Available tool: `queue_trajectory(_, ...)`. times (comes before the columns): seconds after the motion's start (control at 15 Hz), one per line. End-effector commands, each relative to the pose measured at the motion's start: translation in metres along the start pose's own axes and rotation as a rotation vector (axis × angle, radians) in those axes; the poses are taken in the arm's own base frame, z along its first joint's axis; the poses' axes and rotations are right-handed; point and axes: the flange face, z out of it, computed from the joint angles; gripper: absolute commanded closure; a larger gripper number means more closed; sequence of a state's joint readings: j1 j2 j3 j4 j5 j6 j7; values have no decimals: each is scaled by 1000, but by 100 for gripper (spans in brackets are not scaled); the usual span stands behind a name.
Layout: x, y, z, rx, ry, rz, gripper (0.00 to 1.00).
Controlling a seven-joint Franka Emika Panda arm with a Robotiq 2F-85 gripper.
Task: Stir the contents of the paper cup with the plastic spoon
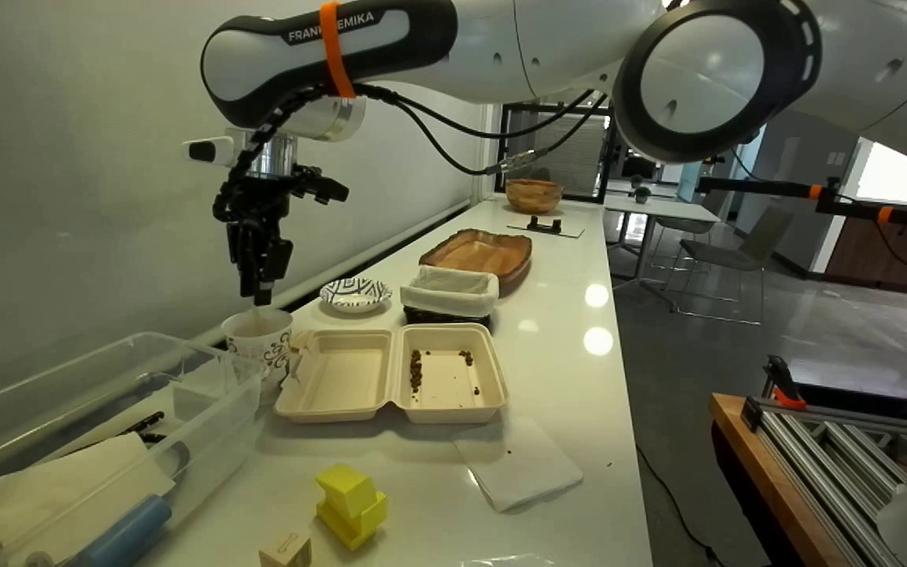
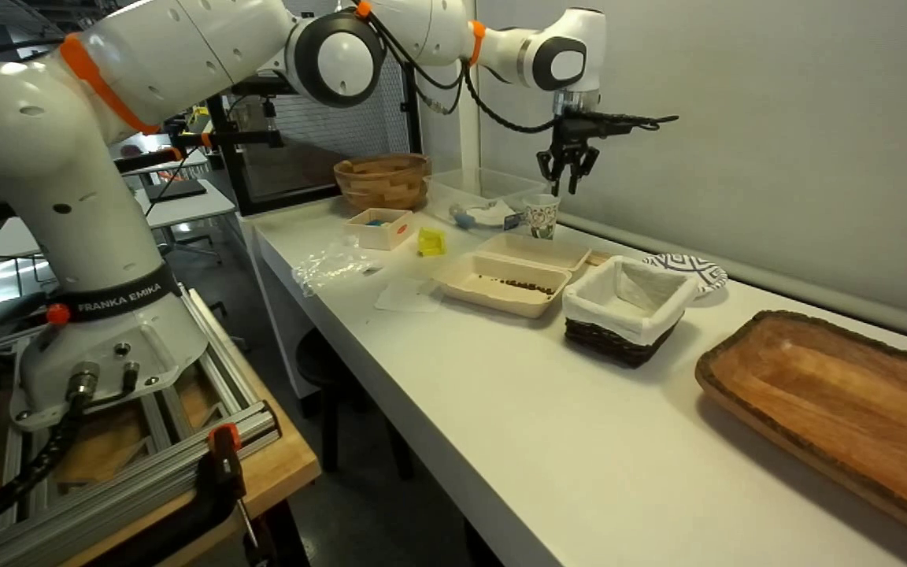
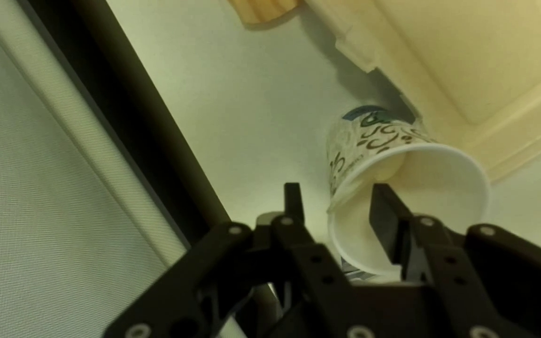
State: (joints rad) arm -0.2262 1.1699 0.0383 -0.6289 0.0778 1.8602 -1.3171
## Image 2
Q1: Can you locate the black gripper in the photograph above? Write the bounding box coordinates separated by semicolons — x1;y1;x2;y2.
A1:
536;108;608;200

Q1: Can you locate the yellow toy block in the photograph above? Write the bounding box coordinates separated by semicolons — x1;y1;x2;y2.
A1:
417;226;450;260

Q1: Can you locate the white patterned paper cup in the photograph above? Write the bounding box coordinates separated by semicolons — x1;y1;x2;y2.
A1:
531;200;564;244

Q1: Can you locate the woven wicker basket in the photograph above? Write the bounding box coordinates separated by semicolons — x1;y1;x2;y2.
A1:
331;150;436;213

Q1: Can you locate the beige clamshell takeout container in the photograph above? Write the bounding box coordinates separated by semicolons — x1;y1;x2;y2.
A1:
431;231;597;322

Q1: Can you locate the black base cable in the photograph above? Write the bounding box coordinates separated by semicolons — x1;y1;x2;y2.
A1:
0;359;100;540

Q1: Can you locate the black metal frame cabinet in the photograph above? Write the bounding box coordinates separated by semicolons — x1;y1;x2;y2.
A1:
188;60;425;216

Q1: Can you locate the black and white patterned plate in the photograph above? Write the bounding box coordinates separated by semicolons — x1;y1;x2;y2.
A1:
650;248;732;300

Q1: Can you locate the wooden mounting board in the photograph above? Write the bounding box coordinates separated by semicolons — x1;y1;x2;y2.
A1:
0;342;325;567

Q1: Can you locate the aluminium profile base frame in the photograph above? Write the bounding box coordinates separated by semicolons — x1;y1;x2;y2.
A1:
0;286;282;567

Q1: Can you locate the clear plastic bag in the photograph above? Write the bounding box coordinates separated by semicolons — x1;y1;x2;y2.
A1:
291;235;385;296

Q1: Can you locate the dark basket with white liner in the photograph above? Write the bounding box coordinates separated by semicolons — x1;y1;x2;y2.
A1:
562;252;707;371

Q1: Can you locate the brown wooden tray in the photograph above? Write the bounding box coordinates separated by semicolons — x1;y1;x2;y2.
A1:
694;308;907;556

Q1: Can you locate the clear plastic storage bin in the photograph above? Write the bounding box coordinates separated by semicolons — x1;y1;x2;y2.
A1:
429;171;543;235

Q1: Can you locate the black and orange clamp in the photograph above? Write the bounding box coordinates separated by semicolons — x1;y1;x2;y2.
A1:
192;421;268;567

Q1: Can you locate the grey side desk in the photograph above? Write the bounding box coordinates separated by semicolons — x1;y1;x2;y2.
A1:
142;171;243;234

